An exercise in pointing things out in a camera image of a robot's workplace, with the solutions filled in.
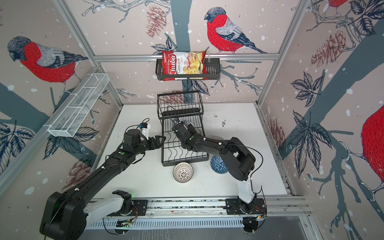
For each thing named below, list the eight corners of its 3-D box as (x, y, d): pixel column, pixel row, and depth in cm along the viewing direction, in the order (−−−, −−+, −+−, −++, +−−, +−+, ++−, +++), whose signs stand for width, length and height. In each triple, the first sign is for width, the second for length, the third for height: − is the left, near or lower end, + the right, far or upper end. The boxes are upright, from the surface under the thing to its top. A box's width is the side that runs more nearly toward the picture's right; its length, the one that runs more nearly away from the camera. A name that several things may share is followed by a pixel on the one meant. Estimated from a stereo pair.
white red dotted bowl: (172, 183, 82) (171, 180, 79) (174, 164, 89) (173, 162, 86) (193, 183, 82) (193, 180, 79) (193, 164, 89) (193, 162, 86)
